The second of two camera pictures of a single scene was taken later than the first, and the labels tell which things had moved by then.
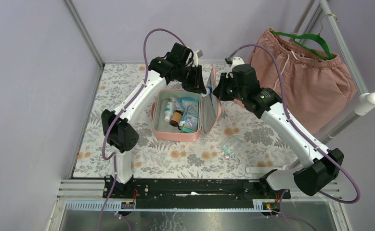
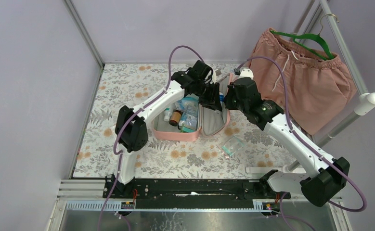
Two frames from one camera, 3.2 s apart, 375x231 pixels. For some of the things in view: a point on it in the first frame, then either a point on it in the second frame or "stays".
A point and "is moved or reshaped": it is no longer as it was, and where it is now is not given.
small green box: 186,130 stays
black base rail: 191,194 stays
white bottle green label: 168,113 stays
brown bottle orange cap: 176,118 stays
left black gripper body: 196,78 to 212,98
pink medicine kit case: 184,115 is moved or reshaped
